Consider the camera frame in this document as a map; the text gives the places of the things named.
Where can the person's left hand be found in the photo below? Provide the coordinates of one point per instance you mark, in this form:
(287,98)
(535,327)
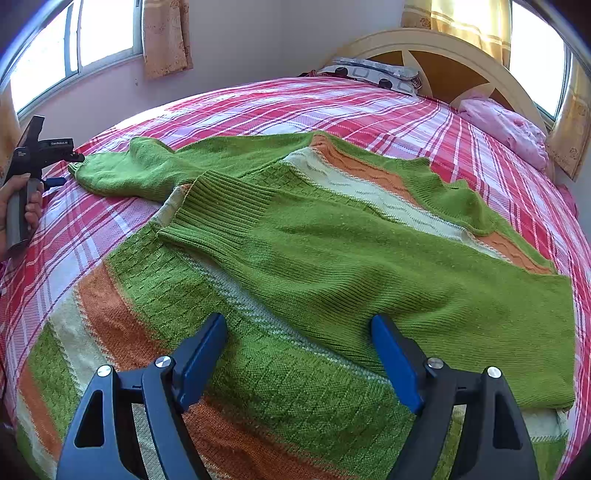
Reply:
(36,207)

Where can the pink pillow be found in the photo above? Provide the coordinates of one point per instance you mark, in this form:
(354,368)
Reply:
(508,124)

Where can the green striped knit sweater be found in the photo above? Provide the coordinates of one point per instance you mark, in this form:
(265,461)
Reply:
(323,258)

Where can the cream wooden headboard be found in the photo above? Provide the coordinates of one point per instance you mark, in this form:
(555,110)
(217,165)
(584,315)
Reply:
(461,46)

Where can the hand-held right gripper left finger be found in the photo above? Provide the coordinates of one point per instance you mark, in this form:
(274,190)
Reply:
(207,350)

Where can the white patterned pillow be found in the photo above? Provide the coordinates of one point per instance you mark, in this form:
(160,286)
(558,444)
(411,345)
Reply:
(364,69)

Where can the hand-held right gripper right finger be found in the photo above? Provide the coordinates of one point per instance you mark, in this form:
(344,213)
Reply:
(392,360)

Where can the red plaid bedspread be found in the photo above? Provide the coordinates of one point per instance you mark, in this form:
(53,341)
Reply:
(369,106)

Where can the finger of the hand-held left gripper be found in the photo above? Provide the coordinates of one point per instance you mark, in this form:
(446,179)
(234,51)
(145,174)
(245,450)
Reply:
(54,182)
(76,157)

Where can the pink bed sheet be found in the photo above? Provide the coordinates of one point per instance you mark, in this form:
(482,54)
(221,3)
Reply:
(567,198)

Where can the window behind headboard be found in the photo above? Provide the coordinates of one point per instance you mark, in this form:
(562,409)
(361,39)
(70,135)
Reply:
(540,50)

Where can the side window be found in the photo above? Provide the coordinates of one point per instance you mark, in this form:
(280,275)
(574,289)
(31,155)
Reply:
(97,32)

